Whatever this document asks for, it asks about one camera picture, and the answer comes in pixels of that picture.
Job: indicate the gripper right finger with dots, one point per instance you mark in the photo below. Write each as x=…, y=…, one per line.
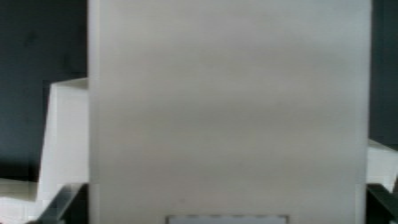
x=380, y=205

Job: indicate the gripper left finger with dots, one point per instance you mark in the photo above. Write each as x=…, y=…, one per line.
x=68, y=209

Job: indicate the white cabinet top block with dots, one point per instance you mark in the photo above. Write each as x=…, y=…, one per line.
x=227, y=84

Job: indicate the white U-shaped frame fence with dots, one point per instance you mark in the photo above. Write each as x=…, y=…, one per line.
x=18, y=205

